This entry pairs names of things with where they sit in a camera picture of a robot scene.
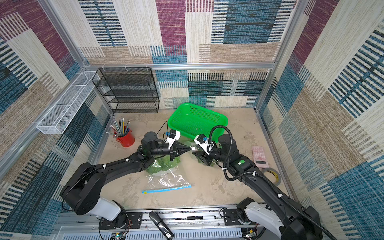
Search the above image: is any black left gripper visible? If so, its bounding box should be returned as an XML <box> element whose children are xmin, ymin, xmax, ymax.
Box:
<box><xmin>149</xmin><ymin>143</ymin><xmax>192</xmax><ymax>164</ymax></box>

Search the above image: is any polka dot zip-top bag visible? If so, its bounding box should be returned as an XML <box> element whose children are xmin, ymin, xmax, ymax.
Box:
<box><xmin>192</xmin><ymin>150</ymin><xmax>218</xmax><ymax>167</ymax></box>

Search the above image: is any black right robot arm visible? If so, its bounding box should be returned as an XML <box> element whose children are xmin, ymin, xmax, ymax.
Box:
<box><xmin>194</xmin><ymin>125</ymin><xmax>335</xmax><ymax>240</ymax></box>

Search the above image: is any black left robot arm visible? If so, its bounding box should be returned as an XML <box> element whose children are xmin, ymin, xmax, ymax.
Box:
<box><xmin>61</xmin><ymin>131</ymin><xmax>193</xmax><ymax>229</ymax></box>

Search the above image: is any right cabbage in clear bag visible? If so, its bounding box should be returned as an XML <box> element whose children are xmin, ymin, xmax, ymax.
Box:
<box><xmin>162</xmin><ymin>156</ymin><xmax>181</xmax><ymax>172</ymax></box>

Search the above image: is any cabbage in clear bag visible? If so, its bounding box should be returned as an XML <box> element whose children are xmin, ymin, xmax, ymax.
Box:
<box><xmin>162</xmin><ymin>156</ymin><xmax>181</xmax><ymax>172</ymax></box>
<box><xmin>146</xmin><ymin>159</ymin><xmax>163</xmax><ymax>175</ymax></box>

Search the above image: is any left cabbage in clear bag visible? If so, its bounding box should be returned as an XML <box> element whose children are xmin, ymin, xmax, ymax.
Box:
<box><xmin>146</xmin><ymin>159</ymin><xmax>163</xmax><ymax>175</ymax></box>

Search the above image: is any clear blue-zip bag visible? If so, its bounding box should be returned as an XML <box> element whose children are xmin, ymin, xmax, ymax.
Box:
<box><xmin>142</xmin><ymin>156</ymin><xmax>192</xmax><ymax>194</ymax></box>

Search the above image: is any green plastic perforated basket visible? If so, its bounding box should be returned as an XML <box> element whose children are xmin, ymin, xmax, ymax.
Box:
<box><xmin>168</xmin><ymin>103</ymin><xmax>229</xmax><ymax>140</ymax></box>

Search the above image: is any red metal pencil bucket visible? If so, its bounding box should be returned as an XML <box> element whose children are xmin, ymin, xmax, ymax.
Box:
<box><xmin>116</xmin><ymin>129</ymin><xmax>135</xmax><ymax>148</ymax></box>

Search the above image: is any pink calculator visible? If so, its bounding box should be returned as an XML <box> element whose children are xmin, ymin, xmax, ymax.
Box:
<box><xmin>252</xmin><ymin>146</ymin><xmax>269</xmax><ymax>169</ymax></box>

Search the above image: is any black tape roll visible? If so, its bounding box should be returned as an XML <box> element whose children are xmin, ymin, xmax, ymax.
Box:
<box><xmin>262</xmin><ymin>168</ymin><xmax>282</xmax><ymax>186</ymax></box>

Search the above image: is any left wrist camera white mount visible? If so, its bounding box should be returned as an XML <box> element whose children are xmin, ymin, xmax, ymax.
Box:
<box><xmin>166</xmin><ymin>130</ymin><xmax>181</xmax><ymax>149</ymax></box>

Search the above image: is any black wire mesh shelf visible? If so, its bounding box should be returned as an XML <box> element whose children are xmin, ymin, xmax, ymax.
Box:
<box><xmin>92</xmin><ymin>67</ymin><xmax>160</xmax><ymax>114</ymax></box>

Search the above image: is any black handheld device on rail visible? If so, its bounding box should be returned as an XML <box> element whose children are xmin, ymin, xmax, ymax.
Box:
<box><xmin>149</xmin><ymin>211</ymin><xmax>175</xmax><ymax>240</ymax></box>

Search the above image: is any white wire mesh tray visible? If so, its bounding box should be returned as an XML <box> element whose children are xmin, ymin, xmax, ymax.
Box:
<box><xmin>37</xmin><ymin>71</ymin><xmax>96</xmax><ymax>135</ymax></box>

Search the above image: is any black corrugated cable conduit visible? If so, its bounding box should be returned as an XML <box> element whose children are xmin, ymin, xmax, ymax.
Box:
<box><xmin>209</xmin><ymin>125</ymin><xmax>332</xmax><ymax>240</ymax></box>

